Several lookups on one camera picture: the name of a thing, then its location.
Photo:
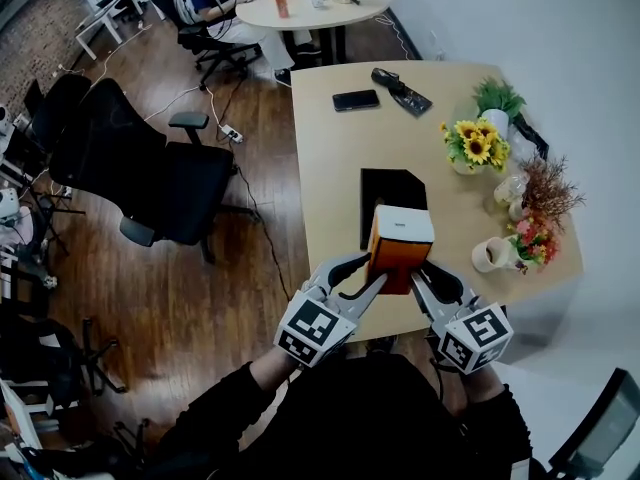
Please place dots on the black swivel chair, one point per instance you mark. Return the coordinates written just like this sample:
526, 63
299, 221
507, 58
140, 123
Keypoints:
55, 353

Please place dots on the orange can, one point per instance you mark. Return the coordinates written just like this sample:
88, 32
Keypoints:
282, 5

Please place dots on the person's black-clothed torso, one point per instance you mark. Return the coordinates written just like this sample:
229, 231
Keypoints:
350, 418

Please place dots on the sunflower bouquet in vase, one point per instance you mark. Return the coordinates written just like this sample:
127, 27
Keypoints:
477, 145

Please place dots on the white power strip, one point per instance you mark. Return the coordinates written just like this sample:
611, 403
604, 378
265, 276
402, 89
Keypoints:
232, 134

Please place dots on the white desk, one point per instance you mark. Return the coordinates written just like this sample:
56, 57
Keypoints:
107, 15

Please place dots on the large black office chair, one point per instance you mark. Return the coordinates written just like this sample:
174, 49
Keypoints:
110, 138

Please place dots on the light wooden square table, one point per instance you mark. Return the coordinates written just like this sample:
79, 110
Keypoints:
330, 178

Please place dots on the round wooden table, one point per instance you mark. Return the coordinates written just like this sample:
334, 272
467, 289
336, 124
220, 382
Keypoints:
320, 15

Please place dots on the person's right forearm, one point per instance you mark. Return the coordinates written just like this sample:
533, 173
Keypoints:
492, 413

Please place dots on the colourful flowers in small pot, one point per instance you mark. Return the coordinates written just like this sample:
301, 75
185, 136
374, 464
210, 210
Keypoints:
535, 243

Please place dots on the black plastic wrapper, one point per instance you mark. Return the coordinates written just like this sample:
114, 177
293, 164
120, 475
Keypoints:
405, 93

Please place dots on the black mesh office chair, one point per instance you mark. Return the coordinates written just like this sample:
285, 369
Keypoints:
60, 108

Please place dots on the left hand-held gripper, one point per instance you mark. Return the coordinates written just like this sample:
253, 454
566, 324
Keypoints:
312, 325

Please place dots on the green plant in white pot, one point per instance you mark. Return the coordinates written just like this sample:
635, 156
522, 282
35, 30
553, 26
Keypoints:
497, 103

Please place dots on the white round-headed robot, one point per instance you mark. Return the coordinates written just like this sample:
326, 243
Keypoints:
9, 205
5, 120

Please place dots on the black box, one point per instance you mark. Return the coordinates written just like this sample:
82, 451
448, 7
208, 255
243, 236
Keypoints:
390, 188

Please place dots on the dried brown plant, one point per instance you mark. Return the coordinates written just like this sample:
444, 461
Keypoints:
550, 193

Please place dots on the person's left forearm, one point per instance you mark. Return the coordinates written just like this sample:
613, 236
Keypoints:
235, 403

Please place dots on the clear glass bottle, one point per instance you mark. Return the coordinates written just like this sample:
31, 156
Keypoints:
510, 190

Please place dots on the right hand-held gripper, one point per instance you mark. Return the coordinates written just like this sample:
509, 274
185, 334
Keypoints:
475, 338

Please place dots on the orange and white box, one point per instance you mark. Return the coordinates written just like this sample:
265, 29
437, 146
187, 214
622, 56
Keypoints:
400, 248

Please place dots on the white mug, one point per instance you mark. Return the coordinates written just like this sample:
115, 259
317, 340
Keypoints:
492, 255

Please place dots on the black smartphone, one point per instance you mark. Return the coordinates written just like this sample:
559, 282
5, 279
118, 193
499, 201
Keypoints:
356, 100

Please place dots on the person's right shoe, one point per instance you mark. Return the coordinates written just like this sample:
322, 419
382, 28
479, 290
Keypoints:
385, 344

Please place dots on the grey-backed black office chair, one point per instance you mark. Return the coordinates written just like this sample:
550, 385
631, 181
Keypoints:
600, 428

